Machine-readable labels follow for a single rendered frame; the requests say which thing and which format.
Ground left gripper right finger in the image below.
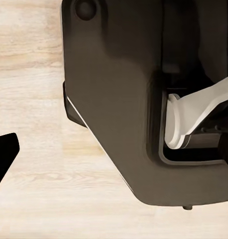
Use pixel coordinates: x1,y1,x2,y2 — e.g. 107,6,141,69
218,132,228,164

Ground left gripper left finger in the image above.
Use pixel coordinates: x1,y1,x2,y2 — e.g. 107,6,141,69
0,132,20,182

